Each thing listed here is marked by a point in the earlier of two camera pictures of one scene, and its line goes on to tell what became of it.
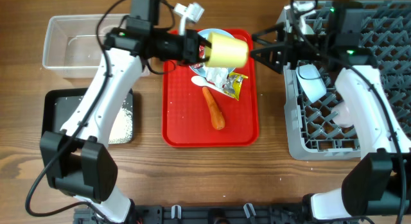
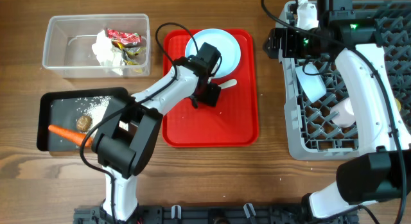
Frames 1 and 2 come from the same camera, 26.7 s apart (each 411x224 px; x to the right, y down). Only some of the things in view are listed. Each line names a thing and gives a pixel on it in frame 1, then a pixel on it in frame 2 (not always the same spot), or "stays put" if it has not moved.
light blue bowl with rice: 311,81 stays put
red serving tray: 187,117 stays put
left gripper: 192,41 -> 212,98
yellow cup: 227,51 -> 398,103
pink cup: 343,118 stays put
